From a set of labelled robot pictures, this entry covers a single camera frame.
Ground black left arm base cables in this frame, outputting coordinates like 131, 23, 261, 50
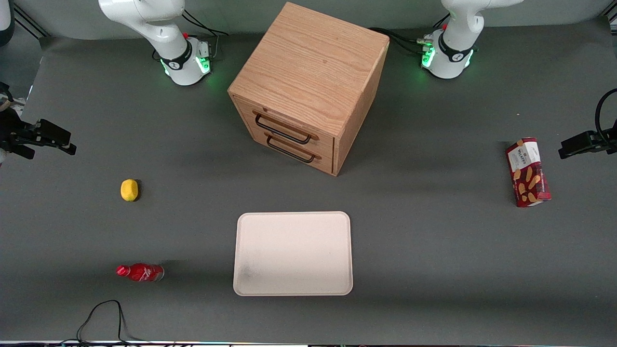
369, 27, 434, 54

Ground red cookie box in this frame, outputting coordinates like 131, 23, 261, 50
505, 137, 551, 208

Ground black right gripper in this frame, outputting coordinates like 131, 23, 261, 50
0, 110, 77, 156

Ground beige rectangular tray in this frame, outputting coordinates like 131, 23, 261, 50
233, 211, 353, 296

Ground dark grey table mat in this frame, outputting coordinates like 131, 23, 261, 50
0, 17, 617, 344

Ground black right arm base cables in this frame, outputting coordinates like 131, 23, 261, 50
182, 10, 229, 61

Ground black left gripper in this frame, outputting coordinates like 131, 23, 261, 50
558, 129, 617, 160

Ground black wire drawer handle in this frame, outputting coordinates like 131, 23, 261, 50
266, 134, 317, 163
254, 112, 313, 145

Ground black arm base cables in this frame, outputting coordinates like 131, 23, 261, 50
369, 27, 434, 54
182, 10, 229, 61

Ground wooden drawer cabinet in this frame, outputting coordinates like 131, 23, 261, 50
228, 1, 390, 177

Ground black loose table cable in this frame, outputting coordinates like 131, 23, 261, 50
60, 300, 145, 345

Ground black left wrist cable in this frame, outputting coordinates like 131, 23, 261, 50
595, 89, 617, 141

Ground red coke bottle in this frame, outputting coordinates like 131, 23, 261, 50
116, 263, 165, 282

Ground wooden drawer front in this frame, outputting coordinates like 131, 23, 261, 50
235, 98, 336, 155
245, 126, 335, 175

